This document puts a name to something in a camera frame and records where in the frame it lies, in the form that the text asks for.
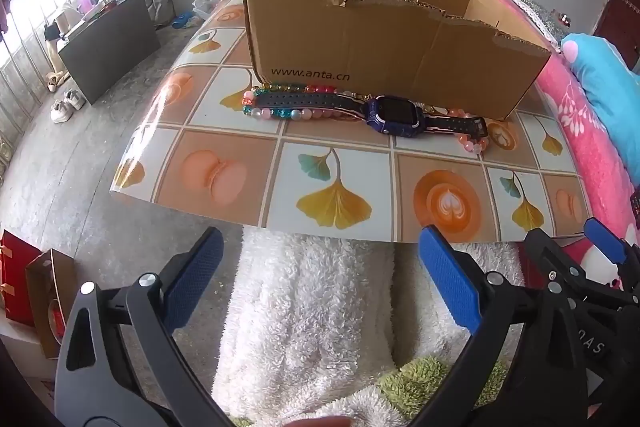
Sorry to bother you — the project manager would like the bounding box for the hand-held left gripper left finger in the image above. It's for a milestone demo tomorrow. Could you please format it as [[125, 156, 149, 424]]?
[[54, 227, 236, 427]]

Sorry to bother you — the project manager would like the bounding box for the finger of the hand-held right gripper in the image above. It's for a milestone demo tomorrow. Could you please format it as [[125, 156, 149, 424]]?
[[524, 228, 626, 303], [584, 217, 640, 273]]

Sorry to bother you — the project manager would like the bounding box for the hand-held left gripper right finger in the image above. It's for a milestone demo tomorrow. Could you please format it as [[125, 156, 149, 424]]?
[[417, 224, 590, 427]]

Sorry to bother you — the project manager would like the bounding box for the pink bead bracelet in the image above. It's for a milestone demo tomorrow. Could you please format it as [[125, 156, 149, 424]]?
[[446, 107, 490, 156]]

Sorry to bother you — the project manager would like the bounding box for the blue smartwatch black strap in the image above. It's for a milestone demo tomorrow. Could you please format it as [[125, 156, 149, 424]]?
[[252, 88, 488, 138]]

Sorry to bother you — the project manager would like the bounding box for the multicolour bead bracelet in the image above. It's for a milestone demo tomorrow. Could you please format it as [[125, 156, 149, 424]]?
[[241, 82, 368, 122]]

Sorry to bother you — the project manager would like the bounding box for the brown cardboard box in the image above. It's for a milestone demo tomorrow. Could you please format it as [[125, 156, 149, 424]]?
[[241, 0, 552, 122]]

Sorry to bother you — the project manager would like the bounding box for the green fluffy cloth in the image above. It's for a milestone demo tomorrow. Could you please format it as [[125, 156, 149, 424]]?
[[375, 354, 511, 418]]

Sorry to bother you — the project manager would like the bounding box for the pink floral blanket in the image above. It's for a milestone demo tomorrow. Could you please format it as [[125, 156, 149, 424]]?
[[485, 0, 640, 258]]

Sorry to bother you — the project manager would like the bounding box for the white fluffy blanket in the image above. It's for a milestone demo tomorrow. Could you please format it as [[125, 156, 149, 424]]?
[[210, 227, 526, 427]]

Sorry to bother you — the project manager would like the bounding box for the small open brown box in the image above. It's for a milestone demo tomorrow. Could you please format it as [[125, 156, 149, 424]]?
[[25, 248, 78, 360]]

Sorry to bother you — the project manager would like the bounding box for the blue pillow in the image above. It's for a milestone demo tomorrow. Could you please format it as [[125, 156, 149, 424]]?
[[560, 33, 640, 172]]

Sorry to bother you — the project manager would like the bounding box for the red gift box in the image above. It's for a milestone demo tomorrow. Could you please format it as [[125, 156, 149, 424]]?
[[0, 229, 43, 328]]

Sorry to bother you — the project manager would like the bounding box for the grey fuzzy blanket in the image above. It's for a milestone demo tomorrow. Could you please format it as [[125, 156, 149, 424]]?
[[515, 0, 566, 42]]

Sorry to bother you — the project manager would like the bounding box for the dark red door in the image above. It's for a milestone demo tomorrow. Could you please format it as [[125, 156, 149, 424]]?
[[595, 0, 640, 70]]

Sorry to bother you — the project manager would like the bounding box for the dark grey board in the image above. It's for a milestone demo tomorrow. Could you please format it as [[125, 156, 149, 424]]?
[[56, 0, 162, 105]]

